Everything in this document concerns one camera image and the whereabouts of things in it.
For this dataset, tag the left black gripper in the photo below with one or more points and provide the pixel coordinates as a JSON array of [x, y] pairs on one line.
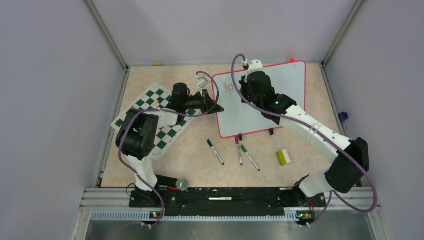
[[207, 105]]

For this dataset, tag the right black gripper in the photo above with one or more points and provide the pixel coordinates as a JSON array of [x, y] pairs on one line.
[[244, 85]]

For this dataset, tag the pink-framed whiteboard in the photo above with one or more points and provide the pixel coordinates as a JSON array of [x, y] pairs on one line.
[[239, 118]]

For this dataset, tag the black microphone silver head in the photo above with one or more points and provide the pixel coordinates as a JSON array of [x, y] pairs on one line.
[[181, 184]]

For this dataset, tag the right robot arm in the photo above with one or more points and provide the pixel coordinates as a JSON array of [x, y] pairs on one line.
[[348, 158]]

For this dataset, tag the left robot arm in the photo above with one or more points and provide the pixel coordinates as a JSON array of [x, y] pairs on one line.
[[138, 132]]

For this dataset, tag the blue-capped marker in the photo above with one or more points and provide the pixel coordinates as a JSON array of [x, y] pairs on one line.
[[215, 152]]

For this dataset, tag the purple-capped marker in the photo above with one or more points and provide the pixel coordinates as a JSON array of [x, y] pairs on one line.
[[239, 151]]

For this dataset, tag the green-capped marker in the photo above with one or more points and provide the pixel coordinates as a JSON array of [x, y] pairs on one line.
[[250, 158]]

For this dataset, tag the green white chessboard mat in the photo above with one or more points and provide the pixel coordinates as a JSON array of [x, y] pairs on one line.
[[157, 97]]

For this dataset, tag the green white toy block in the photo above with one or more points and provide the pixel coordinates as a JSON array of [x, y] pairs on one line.
[[283, 157]]

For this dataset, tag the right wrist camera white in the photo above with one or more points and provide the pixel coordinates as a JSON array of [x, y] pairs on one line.
[[252, 66]]

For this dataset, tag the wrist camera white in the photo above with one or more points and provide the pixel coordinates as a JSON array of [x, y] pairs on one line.
[[252, 66], [202, 82]]

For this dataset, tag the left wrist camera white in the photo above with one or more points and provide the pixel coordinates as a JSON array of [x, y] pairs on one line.
[[202, 82]]

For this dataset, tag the purple clip on frame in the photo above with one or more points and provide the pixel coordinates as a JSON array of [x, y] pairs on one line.
[[343, 116]]

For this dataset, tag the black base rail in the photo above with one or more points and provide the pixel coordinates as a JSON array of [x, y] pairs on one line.
[[225, 201]]

